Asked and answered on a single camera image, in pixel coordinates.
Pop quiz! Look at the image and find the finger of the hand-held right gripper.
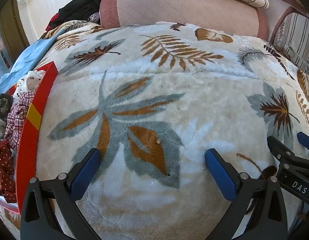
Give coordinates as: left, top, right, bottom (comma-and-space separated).
297, 132, 309, 153
267, 135, 299, 173

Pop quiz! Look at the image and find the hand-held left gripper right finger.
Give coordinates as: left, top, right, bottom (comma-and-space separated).
205, 148, 289, 240

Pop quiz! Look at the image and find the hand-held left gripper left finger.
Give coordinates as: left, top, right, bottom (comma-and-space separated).
20, 148, 102, 240

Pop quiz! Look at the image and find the red cardboard box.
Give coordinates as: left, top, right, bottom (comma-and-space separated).
0, 61, 58, 214

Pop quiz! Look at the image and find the plaid scrunchie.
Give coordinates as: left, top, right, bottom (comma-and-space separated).
5, 91, 36, 151

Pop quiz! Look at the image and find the red dotted scrunchie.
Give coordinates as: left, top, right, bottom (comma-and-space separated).
0, 139, 18, 203

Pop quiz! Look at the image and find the leaf-printed fleece blanket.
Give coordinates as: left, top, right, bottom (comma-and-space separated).
0, 21, 309, 240

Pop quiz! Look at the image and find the dark grey fuzzy scrunchie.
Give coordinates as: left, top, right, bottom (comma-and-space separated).
0, 93, 14, 141

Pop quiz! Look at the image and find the striped floral cushion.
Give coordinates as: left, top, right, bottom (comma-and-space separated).
268, 6, 309, 73

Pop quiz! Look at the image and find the light blue cloth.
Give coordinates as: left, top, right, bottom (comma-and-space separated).
0, 29, 68, 94

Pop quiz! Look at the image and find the pink cushion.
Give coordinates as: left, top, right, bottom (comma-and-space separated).
263, 0, 307, 40

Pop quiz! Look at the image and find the red cloth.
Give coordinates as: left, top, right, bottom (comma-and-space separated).
45, 13, 60, 32

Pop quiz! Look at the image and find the wooden framed glass door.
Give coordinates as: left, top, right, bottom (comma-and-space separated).
0, 0, 28, 80

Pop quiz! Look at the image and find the pink quilted bolster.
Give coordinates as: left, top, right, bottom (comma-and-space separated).
99, 0, 268, 40

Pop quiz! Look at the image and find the black clothing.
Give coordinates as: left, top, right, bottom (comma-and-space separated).
57, 0, 105, 22

